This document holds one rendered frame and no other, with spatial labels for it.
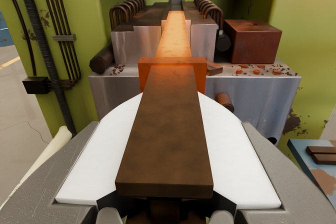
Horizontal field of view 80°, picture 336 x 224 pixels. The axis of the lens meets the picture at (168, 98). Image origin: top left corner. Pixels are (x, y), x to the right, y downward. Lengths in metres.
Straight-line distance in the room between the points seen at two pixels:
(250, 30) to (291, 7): 0.19
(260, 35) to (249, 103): 0.13
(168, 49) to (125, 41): 0.24
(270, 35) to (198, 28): 0.14
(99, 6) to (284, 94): 0.46
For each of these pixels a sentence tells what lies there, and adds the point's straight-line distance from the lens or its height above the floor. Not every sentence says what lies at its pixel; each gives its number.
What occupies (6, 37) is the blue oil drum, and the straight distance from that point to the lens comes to 4.95.
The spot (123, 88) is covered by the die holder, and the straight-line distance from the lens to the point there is 0.39.
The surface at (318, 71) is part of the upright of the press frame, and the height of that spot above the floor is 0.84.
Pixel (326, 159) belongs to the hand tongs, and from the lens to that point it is 0.53.
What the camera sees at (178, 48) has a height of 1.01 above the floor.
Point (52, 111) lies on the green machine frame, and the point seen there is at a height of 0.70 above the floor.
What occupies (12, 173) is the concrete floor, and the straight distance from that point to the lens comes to 1.71.
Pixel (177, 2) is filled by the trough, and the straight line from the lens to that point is 0.79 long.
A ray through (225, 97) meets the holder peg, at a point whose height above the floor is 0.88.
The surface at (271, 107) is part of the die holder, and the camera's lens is 0.43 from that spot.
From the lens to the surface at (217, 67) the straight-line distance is 0.37.
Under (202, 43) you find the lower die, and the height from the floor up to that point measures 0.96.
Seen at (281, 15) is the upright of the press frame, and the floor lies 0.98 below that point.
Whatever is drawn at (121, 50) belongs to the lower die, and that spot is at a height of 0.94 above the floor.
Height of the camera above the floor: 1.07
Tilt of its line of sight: 31 degrees down
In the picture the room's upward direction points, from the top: 1 degrees counter-clockwise
